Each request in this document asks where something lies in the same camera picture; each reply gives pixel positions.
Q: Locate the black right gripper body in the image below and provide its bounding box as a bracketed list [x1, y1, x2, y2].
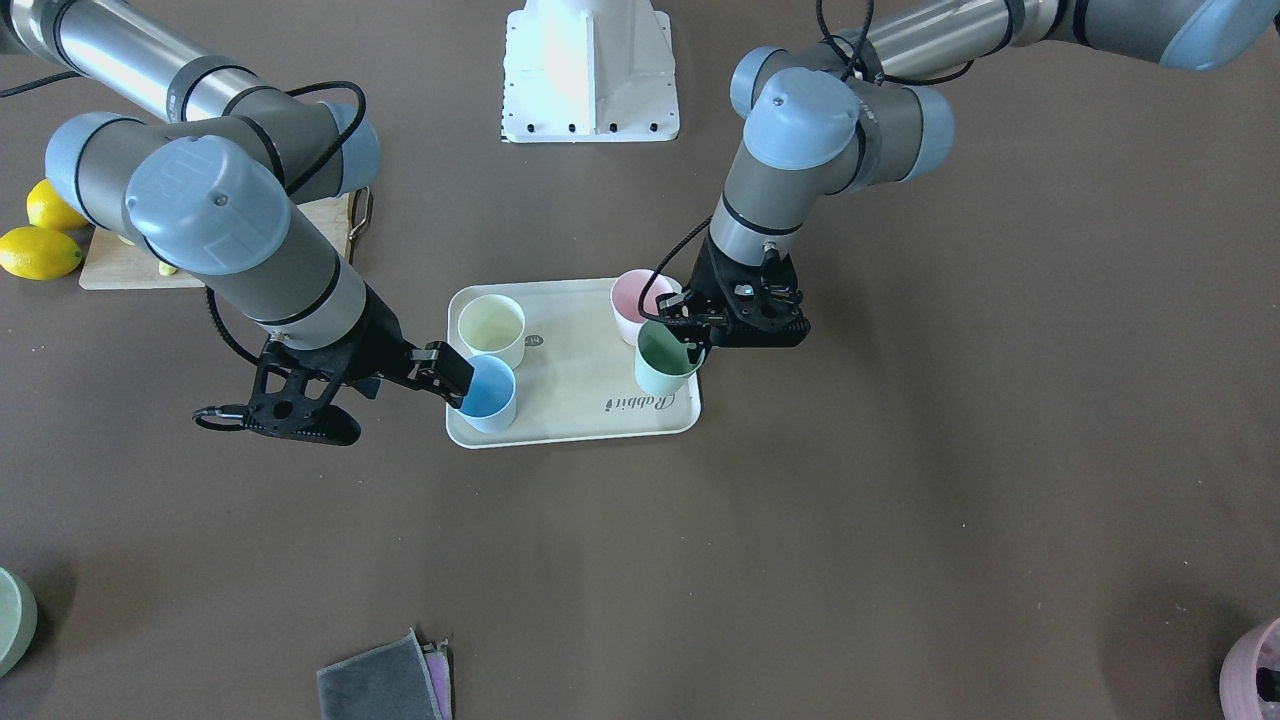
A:
[239, 286, 426, 446]

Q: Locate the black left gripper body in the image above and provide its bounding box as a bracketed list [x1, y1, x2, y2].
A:
[655, 234, 812, 348]

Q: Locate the green plastic cup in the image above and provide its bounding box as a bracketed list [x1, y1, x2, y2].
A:
[634, 322, 699, 397]

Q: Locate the blue plastic cup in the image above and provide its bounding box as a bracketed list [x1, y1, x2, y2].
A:
[456, 355, 517, 434]

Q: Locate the cream plastic cup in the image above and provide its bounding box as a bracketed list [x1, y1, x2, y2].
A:
[457, 293, 526, 369]

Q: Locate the pink plastic cup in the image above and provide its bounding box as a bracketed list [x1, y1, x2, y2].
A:
[611, 268, 680, 346]

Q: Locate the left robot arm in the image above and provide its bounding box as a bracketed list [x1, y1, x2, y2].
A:
[639, 1, 1277, 366]

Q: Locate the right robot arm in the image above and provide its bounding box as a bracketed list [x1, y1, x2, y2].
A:
[3, 1, 474, 446]

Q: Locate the cream rabbit tray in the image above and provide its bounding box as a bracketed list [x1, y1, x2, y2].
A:
[445, 278, 701, 448]

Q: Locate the wooden cutting board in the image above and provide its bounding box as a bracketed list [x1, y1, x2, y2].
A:
[79, 187, 374, 290]

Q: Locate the whole yellow lemon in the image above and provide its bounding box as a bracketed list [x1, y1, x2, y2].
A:
[1, 225, 84, 281]
[26, 178, 90, 231]

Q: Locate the grey folded cloth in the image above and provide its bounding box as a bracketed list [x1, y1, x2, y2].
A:
[316, 630, 454, 719]

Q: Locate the green ceramic bowl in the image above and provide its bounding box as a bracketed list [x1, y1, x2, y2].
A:
[0, 568, 38, 676]

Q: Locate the pink bowl with ice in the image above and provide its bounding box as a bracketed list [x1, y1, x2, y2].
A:
[1219, 619, 1279, 719]

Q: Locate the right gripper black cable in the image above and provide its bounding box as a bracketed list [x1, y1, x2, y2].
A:
[192, 284, 266, 433]

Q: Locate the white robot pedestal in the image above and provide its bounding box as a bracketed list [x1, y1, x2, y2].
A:
[500, 1, 680, 143]

